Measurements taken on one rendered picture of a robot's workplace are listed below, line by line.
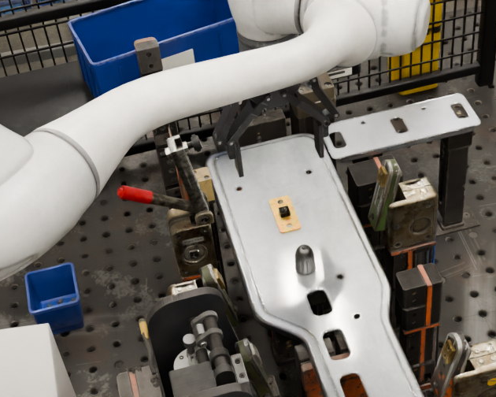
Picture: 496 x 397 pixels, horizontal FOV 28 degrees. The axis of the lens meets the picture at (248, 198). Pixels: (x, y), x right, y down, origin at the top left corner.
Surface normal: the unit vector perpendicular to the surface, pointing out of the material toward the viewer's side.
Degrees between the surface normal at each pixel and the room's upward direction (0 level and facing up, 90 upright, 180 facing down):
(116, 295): 0
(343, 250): 0
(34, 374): 44
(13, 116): 0
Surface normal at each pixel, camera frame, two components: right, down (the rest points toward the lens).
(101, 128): 0.62, -0.50
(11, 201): 0.45, -0.46
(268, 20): -0.36, 0.73
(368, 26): 0.13, 0.40
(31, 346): 0.00, -0.03
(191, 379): -0.09, -0.71
